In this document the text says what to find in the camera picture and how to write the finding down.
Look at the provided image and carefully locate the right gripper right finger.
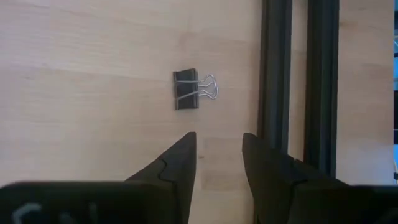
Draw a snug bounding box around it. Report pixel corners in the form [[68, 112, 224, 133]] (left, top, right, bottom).
[[242, 133, 355, 224]]

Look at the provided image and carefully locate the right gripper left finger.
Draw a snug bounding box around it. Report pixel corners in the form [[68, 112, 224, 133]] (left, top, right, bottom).
[[126, 131, 198, 224]]

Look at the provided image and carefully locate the black binder clip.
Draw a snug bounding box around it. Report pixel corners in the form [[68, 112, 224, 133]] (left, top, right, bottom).
[[172, 68, 219, 110]]

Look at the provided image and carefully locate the black aluminium rig frame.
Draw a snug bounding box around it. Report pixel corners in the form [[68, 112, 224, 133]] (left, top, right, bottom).
[[256, 0, 340, 180]]

